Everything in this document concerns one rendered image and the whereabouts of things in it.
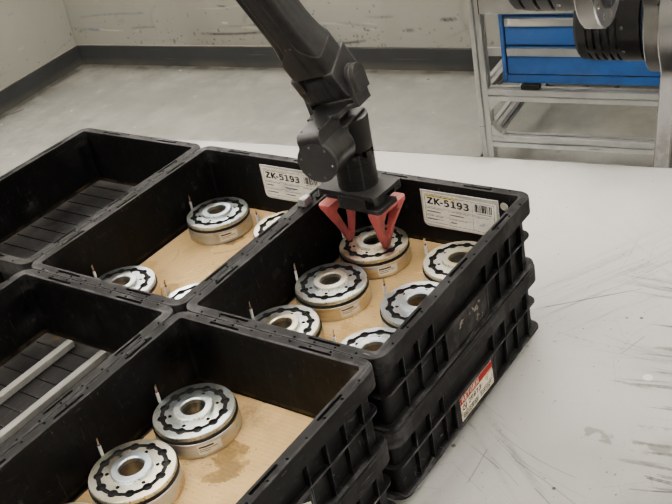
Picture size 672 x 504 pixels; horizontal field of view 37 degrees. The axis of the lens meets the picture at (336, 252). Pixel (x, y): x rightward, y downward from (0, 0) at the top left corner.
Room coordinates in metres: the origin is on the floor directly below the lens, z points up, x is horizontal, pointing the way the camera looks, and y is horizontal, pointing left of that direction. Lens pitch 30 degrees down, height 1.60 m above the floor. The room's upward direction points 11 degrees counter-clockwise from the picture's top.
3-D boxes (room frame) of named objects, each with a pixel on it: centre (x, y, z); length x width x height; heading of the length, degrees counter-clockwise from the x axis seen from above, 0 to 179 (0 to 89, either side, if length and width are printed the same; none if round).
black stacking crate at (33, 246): (1.53, 0.42, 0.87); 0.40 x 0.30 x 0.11; 140
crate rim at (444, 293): (1.15, -0.04, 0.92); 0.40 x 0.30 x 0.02; 140
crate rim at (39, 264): (1.34, 0.19, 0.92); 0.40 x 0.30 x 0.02; 140
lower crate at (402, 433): (1.15, -0.04, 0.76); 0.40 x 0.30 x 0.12; 140
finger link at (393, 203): (1.26, -0.06, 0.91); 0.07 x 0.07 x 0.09; 49
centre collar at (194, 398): (0.97, 0.20, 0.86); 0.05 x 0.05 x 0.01
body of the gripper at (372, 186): (1.27, -0.05, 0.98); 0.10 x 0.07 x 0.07; 49
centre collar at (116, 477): (0.88, 0.27, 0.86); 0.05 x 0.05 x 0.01
